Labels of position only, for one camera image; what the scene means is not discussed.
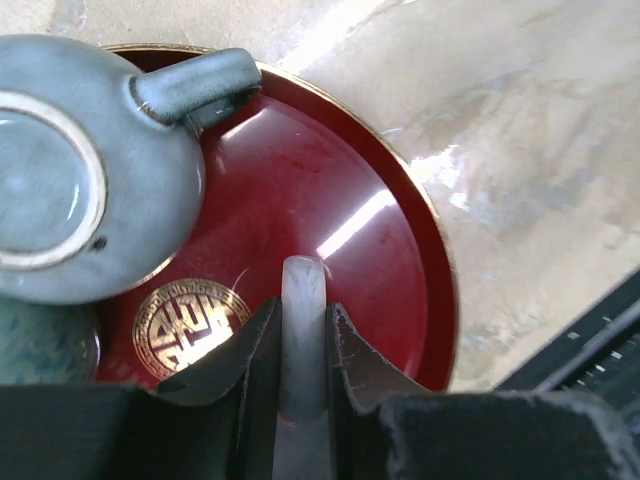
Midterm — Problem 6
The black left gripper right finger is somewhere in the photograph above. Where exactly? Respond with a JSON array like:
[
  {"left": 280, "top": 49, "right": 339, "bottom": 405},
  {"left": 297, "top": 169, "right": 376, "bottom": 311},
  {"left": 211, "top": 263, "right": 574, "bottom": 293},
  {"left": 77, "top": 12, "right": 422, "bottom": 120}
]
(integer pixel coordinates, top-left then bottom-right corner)
[{"left": 325, "top": 304, "right": 639, "bottom": 479}]

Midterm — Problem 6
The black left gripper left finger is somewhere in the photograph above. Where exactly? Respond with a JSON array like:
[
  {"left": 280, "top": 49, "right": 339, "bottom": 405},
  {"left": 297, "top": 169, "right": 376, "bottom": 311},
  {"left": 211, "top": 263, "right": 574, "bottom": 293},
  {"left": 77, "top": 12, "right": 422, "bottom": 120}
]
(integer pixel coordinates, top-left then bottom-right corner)
[{"left": 1, "top": 297, "right": 282, "bottom": 479}]

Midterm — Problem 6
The white speckled mug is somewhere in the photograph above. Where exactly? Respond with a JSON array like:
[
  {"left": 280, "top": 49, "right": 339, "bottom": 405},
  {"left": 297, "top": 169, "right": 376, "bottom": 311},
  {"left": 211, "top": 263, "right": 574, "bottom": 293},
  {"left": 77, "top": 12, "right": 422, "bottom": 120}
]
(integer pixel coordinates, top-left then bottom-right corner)
[{"left": 273, "top": 256, "right": 331, "bottom": 479}]

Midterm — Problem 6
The teal glazed mug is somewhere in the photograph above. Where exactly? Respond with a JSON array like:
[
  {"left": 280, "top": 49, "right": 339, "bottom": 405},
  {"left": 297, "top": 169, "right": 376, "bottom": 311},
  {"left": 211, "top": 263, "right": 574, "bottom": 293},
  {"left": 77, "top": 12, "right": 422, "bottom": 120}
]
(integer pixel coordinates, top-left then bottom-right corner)
[{"left": 1, "top": 297, "right": 101, "bottom": 385}]

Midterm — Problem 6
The grey-blue round mug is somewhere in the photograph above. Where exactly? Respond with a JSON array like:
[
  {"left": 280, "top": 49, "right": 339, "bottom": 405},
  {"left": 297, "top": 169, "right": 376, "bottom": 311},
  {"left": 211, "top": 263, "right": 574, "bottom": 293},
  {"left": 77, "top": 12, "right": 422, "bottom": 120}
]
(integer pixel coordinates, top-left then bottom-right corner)
[{"left": 1, "top": 34, "right": 262, "bottom": 304}]

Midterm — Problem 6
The dark red round tray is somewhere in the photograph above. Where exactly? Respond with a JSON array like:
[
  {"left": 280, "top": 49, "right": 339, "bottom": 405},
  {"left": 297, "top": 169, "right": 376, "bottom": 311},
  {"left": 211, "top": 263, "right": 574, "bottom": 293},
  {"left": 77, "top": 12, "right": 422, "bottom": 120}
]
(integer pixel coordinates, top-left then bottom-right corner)
[{"left": 97, "top": 65, "right": 458, "bottom": 391}]

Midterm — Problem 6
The black table front rail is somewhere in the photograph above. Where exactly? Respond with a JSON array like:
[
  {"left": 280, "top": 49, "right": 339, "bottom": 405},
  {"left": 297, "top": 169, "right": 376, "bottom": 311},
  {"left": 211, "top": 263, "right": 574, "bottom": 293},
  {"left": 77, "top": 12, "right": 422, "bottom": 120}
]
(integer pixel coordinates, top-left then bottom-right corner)
[{"left": 497, "top": 272, "right": 639, "bottom": 436}]

